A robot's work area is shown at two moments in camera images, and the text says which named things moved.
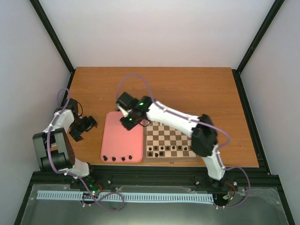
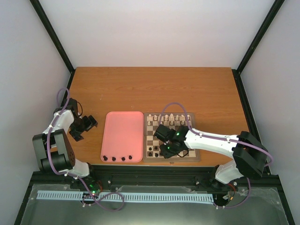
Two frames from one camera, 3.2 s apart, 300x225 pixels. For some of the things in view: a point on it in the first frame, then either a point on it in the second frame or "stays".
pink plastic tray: [118, 144] stays
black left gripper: [91, 123] stays
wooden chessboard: [163, 143] stays
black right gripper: [127, 126] to [167, 154]
